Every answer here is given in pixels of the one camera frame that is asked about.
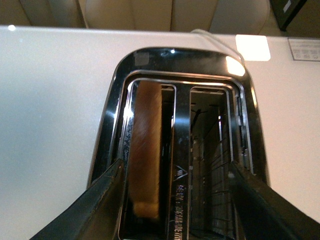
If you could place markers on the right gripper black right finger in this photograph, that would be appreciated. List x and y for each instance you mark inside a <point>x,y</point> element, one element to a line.
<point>264,214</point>

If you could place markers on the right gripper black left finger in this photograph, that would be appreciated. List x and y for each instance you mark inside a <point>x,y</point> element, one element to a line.
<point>95,214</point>

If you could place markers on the slice of bread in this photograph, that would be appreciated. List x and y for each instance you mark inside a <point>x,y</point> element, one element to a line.
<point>145,151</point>

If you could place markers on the white chrome toaster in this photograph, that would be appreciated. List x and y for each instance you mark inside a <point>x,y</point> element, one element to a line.
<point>209,119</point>

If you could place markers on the label card on table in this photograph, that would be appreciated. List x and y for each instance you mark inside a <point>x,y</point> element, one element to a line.
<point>304,49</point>

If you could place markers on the beige chair right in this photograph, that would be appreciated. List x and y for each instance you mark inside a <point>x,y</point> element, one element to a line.
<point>216,16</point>

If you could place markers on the beige chair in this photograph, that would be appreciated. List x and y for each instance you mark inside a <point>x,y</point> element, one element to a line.
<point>216,16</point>
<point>42,13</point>

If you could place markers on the black washing machine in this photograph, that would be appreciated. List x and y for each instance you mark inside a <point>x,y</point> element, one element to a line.
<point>285,11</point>

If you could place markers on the beige chair left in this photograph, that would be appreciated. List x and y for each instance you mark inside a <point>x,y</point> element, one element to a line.
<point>42,13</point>

